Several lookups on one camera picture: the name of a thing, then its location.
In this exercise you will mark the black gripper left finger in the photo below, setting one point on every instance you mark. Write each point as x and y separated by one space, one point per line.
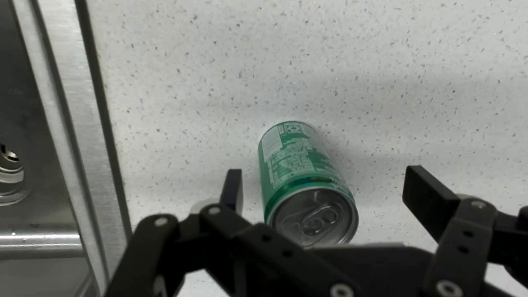
242 253

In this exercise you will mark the green soda can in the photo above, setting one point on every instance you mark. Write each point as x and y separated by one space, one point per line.
299 187

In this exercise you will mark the stainless steel double sink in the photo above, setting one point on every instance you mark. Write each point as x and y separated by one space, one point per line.
72 166

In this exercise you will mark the metal sink drain strainer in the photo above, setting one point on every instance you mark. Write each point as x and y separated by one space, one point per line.
11 175

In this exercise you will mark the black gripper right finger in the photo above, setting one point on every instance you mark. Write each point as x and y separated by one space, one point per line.
468 236

